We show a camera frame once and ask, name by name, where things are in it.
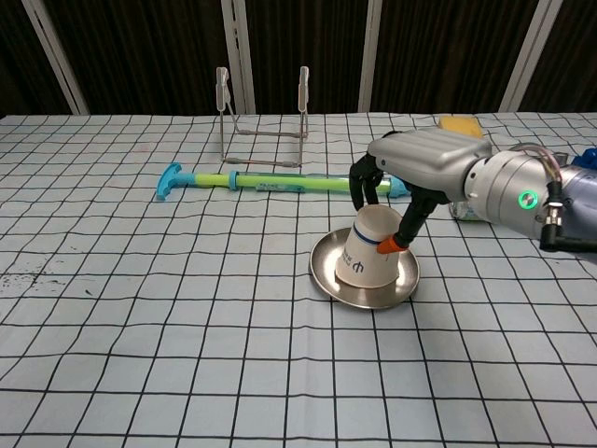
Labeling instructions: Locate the dark corrugated screen panel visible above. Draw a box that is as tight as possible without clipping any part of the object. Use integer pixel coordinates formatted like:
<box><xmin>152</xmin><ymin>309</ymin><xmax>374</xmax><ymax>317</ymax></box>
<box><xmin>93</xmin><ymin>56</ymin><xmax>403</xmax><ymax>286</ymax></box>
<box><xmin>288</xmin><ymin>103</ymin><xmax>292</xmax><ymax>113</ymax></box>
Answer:
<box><xmin>517</xmin><ymin>0</ymin><xmax>597</xmax><ymax>113</ymax></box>
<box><xmin>44</xmin><ymin>0</ymin><xmax>243</xmax><ymax>116</ymax></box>
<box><xmin>370</xmin><ymin>0</ymin><xmax>542</xmax><ymax>114</ymax></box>
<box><xmin>0</xmin><ymin>0</ymin><xmax>76</xmax><ymax>118</ymax></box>
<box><xmin>244</xmin><ymin>0</ymin><xmax>372</xmax><ymax>115</ymax></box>

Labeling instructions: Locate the round metal plate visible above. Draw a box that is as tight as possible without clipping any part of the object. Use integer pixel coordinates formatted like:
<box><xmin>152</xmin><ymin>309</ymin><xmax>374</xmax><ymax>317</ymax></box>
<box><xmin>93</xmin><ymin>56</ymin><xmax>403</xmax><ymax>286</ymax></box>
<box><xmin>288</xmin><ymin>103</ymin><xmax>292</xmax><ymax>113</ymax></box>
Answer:
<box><xmin>309</xmin><ymin>227</ymin><xmax>421</xmax><ymax>311</ymax></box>

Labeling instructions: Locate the yellow sponge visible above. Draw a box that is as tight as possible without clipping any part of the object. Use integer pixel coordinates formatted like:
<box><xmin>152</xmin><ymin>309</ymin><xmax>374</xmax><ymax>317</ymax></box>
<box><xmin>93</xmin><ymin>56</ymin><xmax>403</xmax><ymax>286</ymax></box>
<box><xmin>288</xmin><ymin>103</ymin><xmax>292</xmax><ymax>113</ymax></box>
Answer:
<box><xmin>437</xmin><ymin>115</ymin><xmax>485</xmax><ymax>140</ymax></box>

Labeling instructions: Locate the small plastic bottle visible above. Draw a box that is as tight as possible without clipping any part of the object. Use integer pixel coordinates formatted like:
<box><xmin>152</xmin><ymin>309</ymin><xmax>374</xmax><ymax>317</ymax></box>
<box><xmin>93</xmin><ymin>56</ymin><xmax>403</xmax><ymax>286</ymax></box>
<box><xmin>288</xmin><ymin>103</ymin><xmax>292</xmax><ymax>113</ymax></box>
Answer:
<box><xmin>448</xmin><ymin>198</ymin><xmax>491</xmax><ymax>224</ymax></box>

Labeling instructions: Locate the green blue water pump toy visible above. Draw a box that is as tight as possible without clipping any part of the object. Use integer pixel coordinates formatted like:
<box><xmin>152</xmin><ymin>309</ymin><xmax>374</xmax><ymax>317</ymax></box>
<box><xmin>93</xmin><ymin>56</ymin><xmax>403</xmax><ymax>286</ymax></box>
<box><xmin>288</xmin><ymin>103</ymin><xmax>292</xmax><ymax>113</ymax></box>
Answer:
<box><xmin>156</xmin><ymin>162</ymin><xmax>411</xmax><ymax>203</ymax></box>

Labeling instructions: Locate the checked blue tablecloth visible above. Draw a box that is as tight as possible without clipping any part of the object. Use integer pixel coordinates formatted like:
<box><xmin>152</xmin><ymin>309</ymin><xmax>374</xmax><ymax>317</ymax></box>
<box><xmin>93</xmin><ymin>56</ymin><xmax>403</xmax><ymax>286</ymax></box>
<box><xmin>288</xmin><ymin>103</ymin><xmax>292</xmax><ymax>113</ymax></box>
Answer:
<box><xmin>0</xmin><ymin>110</ymin><xmax>597</xmax><ymax>448</ymax></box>

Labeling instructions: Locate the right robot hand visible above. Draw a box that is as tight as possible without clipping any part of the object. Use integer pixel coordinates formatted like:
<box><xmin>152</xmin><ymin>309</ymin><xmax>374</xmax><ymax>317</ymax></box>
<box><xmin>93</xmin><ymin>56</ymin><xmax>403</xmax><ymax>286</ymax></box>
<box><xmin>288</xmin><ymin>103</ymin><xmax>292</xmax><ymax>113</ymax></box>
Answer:
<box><xmin>348</xmin><ymin>130</ymin><xmax>493</xmax><ymax>256</ymax></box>

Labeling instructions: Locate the white metal screen post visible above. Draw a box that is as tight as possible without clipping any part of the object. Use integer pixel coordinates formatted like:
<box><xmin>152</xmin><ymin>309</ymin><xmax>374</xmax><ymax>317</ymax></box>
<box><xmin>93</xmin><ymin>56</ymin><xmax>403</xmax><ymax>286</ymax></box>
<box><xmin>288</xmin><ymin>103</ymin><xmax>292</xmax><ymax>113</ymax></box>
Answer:
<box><xmin>21</xmin><ymin>0</ymin><xmax>90</xmax><ymax>116</ymax></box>
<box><xmin>220</xmin><ymin>0</ymin><xmax>257</xmax><ymax>115</ymax></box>
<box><xmin>498</xmin><ymin>0</ymin><xmax>565</xmax><ymax>113</ymax></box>
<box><xmin>357</xmin><ymin>0</ymin><xmax>383</xmax><ymax>113</ymax></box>

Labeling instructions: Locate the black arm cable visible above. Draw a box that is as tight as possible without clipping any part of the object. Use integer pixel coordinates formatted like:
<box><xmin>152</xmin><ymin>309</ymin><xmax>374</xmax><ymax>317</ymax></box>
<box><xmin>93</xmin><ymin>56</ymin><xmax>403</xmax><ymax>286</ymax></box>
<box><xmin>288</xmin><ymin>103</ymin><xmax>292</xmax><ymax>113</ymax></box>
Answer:
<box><xmin>538</xmin><ymin>144</ymin><xmax>597</xmax><ymax>256</ymax></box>

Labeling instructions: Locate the wire stand with clips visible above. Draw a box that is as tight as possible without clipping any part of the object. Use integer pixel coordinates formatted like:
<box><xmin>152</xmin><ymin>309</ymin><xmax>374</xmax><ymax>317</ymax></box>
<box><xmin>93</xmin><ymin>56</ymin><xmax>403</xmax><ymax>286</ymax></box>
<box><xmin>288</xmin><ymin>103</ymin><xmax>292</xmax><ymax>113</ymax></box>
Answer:
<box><xmin>215</xmin><ymin>65</ymin><xmax>312</xmax><ymax>169</ymax></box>

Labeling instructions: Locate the white paper cup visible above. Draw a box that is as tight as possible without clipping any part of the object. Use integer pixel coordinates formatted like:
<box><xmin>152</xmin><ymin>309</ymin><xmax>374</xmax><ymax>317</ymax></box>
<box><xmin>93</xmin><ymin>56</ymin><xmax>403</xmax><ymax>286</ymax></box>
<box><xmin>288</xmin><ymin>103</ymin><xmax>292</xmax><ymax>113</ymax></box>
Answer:
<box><xmin>334</xmin><ymin>203</ymin><xmax>411</xmax><ymax>289</ymax></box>

